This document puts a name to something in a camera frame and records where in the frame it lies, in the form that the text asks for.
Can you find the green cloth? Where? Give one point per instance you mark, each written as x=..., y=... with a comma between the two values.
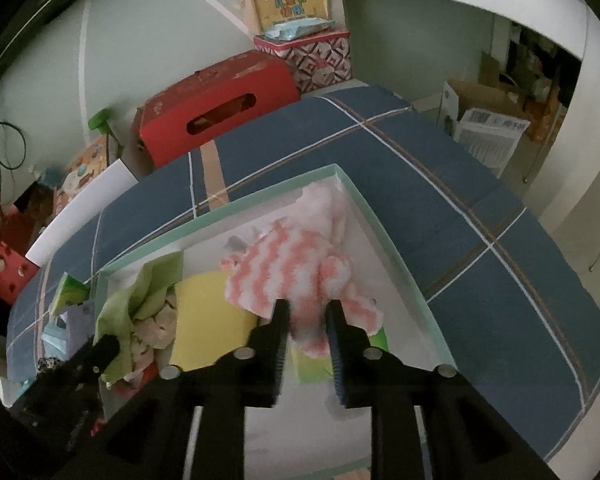
x=150, y=285

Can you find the blue plaid blanket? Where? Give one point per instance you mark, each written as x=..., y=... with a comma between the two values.
x=455, y=240

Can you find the red cardboard box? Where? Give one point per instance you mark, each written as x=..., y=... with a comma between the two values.
x=260, y=75

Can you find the brown cardboard box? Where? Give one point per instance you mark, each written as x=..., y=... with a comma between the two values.
x=475, y=92

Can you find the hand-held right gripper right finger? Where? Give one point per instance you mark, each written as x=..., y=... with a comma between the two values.
x=336, y=360

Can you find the yellow green sponge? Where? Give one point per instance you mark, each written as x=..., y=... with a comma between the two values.
x=205, y=320

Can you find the white printed carton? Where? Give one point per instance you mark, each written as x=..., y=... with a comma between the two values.
x=490, y=145

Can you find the pink floral cloth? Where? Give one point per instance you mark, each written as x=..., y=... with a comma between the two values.
x=152, y=332

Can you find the leopard print scrunchie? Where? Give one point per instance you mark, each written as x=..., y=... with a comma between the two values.
x=46, y=365

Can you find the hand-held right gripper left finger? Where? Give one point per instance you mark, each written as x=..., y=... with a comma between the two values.
x=280, y=350

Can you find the teal shallow box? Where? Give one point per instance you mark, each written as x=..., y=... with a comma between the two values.
x=365, y=260

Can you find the lavender cloth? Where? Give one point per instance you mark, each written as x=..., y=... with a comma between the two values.
x=80, y=322

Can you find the red patterned box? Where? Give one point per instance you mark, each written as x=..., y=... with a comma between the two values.
x=320, y=65

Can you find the pink white striped fluffy cloth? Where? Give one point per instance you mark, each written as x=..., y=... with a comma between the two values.
x=280, y=265

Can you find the blue wipes pack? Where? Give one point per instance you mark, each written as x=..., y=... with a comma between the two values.
x=295, y=30

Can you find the colourful toy box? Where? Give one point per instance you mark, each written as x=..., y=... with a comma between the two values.
x=82, y=170

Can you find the red tote bag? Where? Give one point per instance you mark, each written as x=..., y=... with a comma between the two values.
x=2, y=265

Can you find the green tissue pack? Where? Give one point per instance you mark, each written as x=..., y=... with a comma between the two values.
x=65, y=290

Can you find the green plastic toy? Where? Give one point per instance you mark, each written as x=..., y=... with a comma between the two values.
x=99, y=121

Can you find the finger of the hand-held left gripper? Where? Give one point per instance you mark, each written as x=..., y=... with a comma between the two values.
x=92, y=355

